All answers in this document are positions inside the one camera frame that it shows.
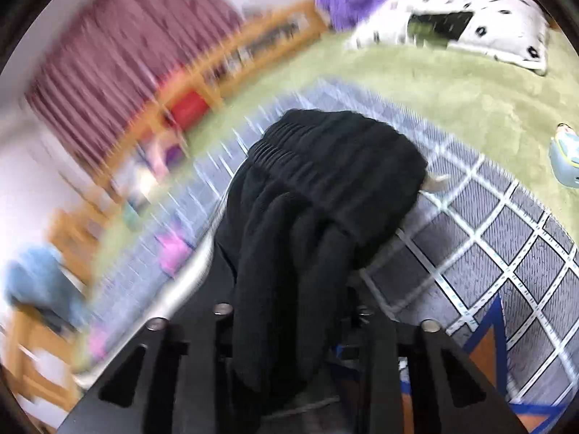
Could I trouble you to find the black pants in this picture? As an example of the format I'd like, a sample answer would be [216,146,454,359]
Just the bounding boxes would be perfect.
[210,110,427,417]

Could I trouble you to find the grey checked quilt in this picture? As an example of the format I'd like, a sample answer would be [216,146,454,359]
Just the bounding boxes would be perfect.
[80,80,578,433]

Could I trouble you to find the light blue plush elephant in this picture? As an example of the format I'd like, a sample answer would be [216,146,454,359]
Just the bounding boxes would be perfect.
[5,245,86,330]

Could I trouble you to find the red chair left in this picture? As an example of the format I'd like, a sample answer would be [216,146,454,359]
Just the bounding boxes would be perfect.
[166,91,210,131]

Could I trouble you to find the small light blue toy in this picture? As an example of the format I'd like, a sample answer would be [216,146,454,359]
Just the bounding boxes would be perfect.
[549,123,579,189]

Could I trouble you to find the green bed sheet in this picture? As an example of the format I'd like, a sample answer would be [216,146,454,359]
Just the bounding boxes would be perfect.
[71,30,579,371]

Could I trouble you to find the maroon striped curtain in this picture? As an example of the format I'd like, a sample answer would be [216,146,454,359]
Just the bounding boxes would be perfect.
[26,0,241,171]

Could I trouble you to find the white black dotted pillow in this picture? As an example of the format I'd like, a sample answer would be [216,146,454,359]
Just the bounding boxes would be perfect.
[346,0,549,76]

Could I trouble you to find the wooden bed frame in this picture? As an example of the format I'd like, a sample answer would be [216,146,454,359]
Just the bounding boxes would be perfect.
[3,0,328,412]

